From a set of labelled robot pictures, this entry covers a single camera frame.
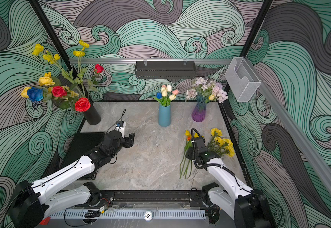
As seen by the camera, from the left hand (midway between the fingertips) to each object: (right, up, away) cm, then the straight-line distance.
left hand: (128, 132), depth 80 cm
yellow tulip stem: (+32, -23, +3) cm, 39 cm away
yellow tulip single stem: (+37, -3, +17) cm, 41 cm away
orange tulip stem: (+37, -9, +10) cm, 40 cm away
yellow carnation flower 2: (+58, -7, +11) cm, 59 cm away
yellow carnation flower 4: (+63, -15, +7) cm, 65 cm away
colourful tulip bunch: (+22, +22, +4) cm, 31 cm away
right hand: (+35, -14, +5) cm, 38 cm away
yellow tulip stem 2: (+35, -23, +3) cm, 42 cm away
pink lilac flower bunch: (+47, +26, +8) cm, 54 cm away
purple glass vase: (+46, +12, +18) cm, 50 cm away
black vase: (-31, +9, +19) cm, 37 cm away
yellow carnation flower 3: (+62, -10, +7) cm, 63 cm away
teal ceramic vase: (+21, +9, +17) cm, 29 cm away
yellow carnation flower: (+58, -2, +15) cm, 60 cm away
